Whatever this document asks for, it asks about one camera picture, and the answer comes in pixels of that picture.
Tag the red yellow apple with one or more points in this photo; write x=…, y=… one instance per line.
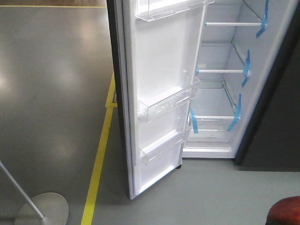
x=285, y=212

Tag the open white fridge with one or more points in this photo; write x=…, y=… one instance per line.
x=230, y=45

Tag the dark grey fridge neighbour cabinet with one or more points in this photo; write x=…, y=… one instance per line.
x=272, y=141

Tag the clear middle door bin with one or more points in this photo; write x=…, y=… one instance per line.
x=150, y=108

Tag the clear door bin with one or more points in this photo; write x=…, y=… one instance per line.
x=150, y=108
x=150, y=10
x=164, y=144

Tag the grey floor sign plate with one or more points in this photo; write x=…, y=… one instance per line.
x=114, y=100

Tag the clear lower door bin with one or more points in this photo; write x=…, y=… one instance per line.
x=164, y=144

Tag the clear upper door bin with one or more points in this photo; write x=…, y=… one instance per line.
x=150, y=10

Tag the silver pole stand round base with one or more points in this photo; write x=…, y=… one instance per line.
x=44, y=209

